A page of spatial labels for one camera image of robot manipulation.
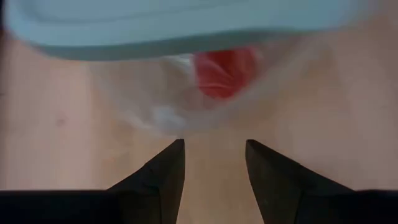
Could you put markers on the clear plastic zip bag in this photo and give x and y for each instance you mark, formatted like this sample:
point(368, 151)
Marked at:
point(169, 118)

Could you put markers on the teal container lid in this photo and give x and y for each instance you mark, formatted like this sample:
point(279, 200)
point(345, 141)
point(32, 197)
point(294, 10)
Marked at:
point(155, 18)

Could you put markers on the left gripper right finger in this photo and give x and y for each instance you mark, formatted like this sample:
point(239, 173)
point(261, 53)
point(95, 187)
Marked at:
point(280, 193)

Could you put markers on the red elastic bandage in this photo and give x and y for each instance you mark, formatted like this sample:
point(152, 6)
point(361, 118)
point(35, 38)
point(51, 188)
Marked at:
point(227, 74)

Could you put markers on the clear plastic container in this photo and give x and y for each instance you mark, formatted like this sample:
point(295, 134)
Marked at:
point(130, 93)

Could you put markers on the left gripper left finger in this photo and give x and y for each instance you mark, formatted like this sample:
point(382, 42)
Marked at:
point(155, 193)

